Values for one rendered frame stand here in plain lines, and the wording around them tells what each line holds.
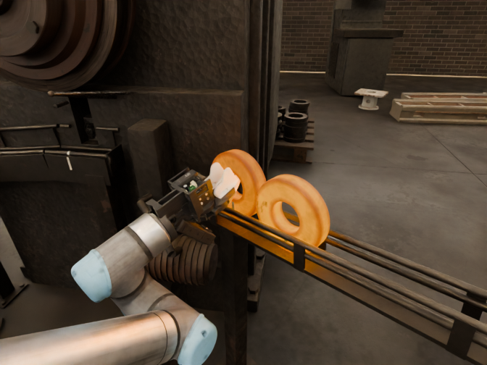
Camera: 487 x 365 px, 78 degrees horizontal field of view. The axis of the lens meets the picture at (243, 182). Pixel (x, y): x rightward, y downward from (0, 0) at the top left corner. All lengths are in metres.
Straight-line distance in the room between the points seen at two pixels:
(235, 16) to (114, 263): 0.63
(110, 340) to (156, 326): 0.08
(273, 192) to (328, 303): 0.90
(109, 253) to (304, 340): 0.90
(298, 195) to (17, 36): 0.66
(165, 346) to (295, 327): 0.86
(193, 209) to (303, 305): 0.89
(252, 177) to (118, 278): 0.30
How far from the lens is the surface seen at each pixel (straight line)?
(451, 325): 0.50
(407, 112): 3.90
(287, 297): 1.39
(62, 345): 0.40
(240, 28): 0.85
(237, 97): 0.82
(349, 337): 1.32
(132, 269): 0.55
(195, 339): 0.52
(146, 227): 0.54
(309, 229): 0.55
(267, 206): 0.59
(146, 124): 0.85
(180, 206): 0.56
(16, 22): 0.84
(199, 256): 0.79
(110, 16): 0.80
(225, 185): 0.62
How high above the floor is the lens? 1.05
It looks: 29 degrees down
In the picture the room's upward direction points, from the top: straight up
